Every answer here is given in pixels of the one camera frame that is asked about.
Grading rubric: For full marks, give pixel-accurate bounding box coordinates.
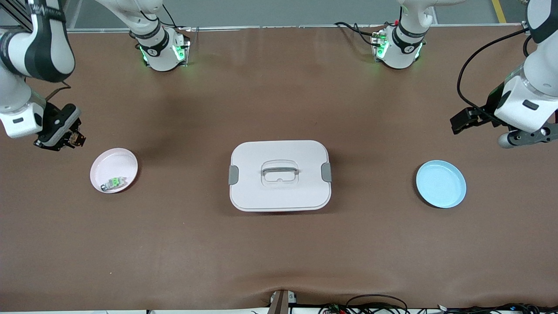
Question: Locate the green and grey switch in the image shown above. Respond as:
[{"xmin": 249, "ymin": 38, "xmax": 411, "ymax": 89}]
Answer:
[{"xmin": 101, "ymin": 176, "xmax": 128, "ymax": 192}]

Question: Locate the black left base cable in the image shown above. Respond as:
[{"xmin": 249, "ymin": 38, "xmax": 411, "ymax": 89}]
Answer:
[{"xmin": 334, "ymin": 21, "xmax": 386, "ymax": 47}]

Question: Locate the black base cable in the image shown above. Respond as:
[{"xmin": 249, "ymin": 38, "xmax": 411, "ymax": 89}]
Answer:
[
  {"xmin": 334, "ymin": 21, "xmax": 386, "ymax": 47},
  {"xmin": 146, "ymin": 0, "xmax": 192, "ymax": 33}
]

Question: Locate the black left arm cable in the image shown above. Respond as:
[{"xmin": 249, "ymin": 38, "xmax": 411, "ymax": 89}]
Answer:
[{"xmin": 456, "ymin": 27, "xmax": 531, "ymax": 128}]

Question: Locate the pink round plate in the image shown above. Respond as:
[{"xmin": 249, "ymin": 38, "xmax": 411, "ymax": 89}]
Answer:
[{"xmin": 90, "ymin": 148, "xmax": 139, "ymax": 194}]

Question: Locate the light blue round plate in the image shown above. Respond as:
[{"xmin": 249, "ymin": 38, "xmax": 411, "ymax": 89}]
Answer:
[{"xmin": 415, "ymin": 160, "xmax": 467, "ymax": 209}]

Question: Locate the metal bracket with post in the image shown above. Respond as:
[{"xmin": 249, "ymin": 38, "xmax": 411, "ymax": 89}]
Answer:
[{"xmin": 268, "ymin": 289, "xmax": 298, "ymax": 314}]

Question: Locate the brown table mat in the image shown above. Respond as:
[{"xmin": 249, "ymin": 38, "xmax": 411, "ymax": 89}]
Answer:
[{"xmin": 0, "ymin": 25, "xmax": 558, "ymax": 312}]

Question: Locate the black looped cable bundle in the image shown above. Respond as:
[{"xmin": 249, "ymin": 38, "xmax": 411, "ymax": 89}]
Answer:
[{"xmin": 318, "ymin": 294, "xmax": 410, "ymax": 314}]

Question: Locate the black cable bundle with plugs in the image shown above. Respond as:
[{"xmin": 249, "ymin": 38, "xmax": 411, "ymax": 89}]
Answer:
[{"xmin": 436, "ymin": 303, "xmax": 558, "ymax": 314}]

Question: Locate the aluminium table edge rail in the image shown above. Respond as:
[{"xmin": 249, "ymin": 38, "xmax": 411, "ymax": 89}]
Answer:
[{"xmin": 70, "ymin": 23, "xmax": 530, "ymax": 34}]

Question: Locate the white lidded storage box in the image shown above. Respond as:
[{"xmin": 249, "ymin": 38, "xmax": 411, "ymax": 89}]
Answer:
[{"xmin": 228, "ymin": 140, "xmax": 332, "ymax": 212}]

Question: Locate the black right base cable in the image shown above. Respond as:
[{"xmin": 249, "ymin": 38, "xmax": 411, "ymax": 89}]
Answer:
[{"xmin": 146, "ymin": 0, "xmax": 192, "ymax": 33}]

